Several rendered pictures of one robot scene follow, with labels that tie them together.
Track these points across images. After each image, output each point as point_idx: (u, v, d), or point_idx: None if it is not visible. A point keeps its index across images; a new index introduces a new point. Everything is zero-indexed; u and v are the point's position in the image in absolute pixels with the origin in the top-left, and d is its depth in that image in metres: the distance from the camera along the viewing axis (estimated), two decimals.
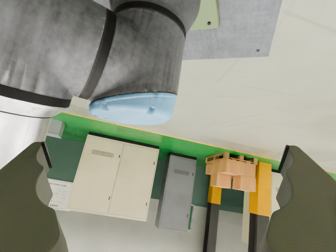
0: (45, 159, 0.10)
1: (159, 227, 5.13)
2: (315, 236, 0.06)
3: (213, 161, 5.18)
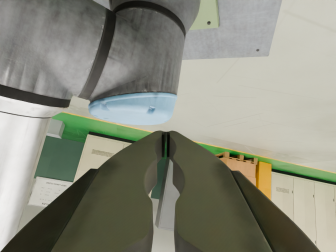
0: (161, 148, 0.11)
1: (159, 227, 5.14)
2: (210, 206, 0.07)
3: None
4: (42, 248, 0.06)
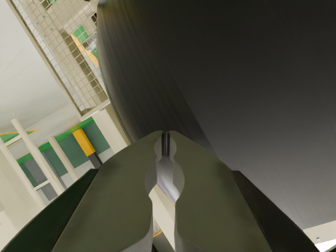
0: (161, 148, 0.11)
1: None
2: (210, 206, 0.07)
3: None
4: (42, 248, 0.06)
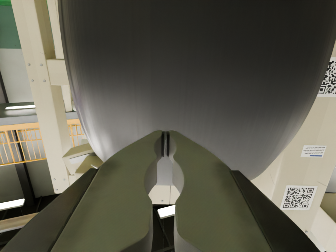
0: (161, 148, 0.11)
1: None
2: (210, 206, 0.07)
3: None
4: (42, 248, 0.06)
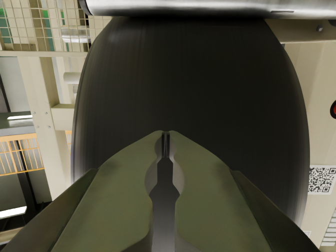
0: (161, 148, 0.11)
1: None
2: (210, 206, 0.07)
3: None
4: (42, 248, 0.06)
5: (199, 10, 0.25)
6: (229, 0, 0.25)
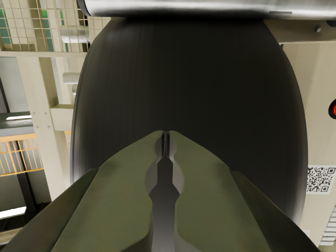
0: (161, 148, 0.11)
1: None
2: (210, 206, 0.07)
3: None
4: (42, 248, 0.06)
5: (198, 11, 0.26)
6: (228, 1, 0.25)
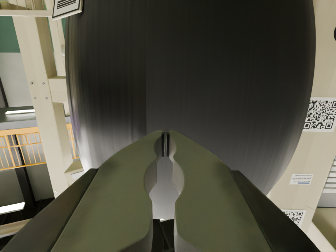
0: (161, 148, 0.11)
1: None
2: (210, 206, 0.07)
3: None
4: (42, 248, 0.06)
5: None
6: None
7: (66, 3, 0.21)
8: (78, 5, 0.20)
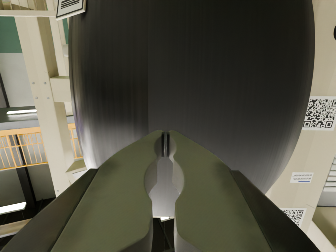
0: (161, 148, 0.11)
1: None
2: (210, 206, 0.07)
3: None
4: (42, 248, 0.06)
5: None
6: None
7: (69, 3, 0.21)
8: (81, 5, 0.21)
